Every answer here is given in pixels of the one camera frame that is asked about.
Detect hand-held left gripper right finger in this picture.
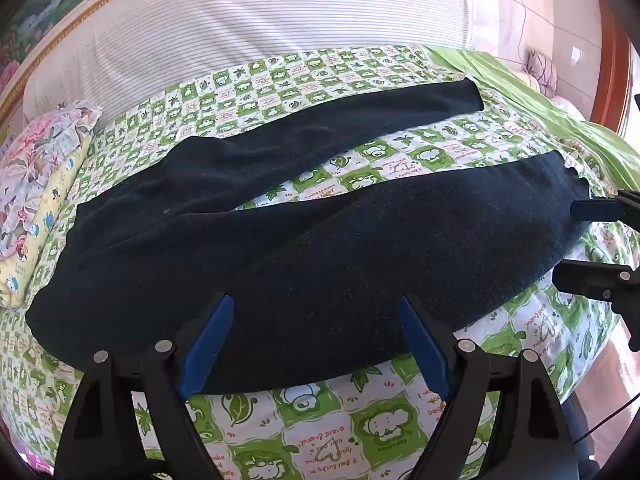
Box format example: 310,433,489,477
397,294,583,480

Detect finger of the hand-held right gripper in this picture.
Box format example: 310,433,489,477
553,258,640,303
571,198,623,223

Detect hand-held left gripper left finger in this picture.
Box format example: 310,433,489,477
54,292,236,480

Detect black pants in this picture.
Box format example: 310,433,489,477
25,77,593,396

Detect plain green blanket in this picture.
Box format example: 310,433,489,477
430,45,640,196

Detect green printed bed sheet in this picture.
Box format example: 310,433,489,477
0,45,631,480

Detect small floral cushion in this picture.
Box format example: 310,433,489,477
520,49,558,98

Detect yellow cartoon pillow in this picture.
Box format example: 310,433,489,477
0,135,93,308

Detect floral pillow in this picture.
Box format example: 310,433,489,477
0,100,103,261

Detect white striped headboard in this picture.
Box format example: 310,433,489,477
22,0,476,131

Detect gold framed painting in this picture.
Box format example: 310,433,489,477
0,0,191,116

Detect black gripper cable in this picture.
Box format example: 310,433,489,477
572,392,640,446

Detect wooden door frame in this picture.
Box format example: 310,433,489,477
590,0,636,136

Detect thin wall cable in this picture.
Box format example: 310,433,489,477
515,0,543,83

